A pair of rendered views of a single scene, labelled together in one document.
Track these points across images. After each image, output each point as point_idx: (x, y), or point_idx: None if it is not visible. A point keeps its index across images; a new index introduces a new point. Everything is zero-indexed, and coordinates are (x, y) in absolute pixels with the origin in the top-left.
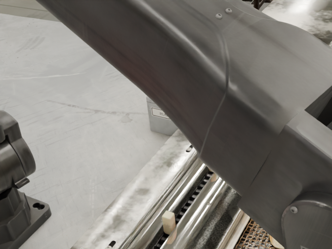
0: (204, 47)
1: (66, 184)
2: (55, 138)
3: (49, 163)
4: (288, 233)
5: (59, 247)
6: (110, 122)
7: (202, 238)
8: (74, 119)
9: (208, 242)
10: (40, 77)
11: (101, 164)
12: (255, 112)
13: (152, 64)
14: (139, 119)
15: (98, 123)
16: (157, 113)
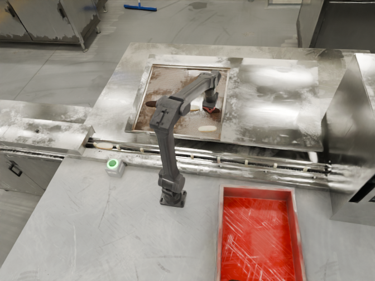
0: (207, 79)
1: (150, 191)
2: (126, 208)
3: (141, 202)
4: (215, 83)
5: None
6: (115, 193)
7: None
8: (113, 207)
9: None
10: (75, 244)
11: (140, 185)
12: (211, 78)
13: (205, 86)
14: (113, 184)
15: (116, 197)
16: (120, 169)
